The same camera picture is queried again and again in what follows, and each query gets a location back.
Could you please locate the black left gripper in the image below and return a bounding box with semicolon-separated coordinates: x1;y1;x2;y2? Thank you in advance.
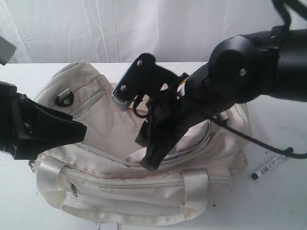
0;81;87;160

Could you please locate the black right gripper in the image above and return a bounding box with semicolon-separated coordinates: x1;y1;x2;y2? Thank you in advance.
135;93;212;171

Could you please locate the cream fabric duffel bag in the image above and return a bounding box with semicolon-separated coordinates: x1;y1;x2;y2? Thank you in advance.
31;61;248;226

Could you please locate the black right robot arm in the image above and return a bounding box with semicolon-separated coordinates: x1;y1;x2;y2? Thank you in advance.
136;0;307;171

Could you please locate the black and white marker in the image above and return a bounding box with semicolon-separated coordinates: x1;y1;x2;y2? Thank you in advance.
251;154;287;180

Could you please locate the white curtain backdrop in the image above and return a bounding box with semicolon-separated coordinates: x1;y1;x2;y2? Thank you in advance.
0;0;283;63

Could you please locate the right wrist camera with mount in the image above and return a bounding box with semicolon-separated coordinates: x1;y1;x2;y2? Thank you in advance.
112;53;180;111

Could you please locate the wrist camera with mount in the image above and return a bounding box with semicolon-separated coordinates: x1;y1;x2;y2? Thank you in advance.
0;36;17;66
112;53;180;111

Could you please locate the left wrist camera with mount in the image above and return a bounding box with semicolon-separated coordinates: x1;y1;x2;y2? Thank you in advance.
0;36;17;66

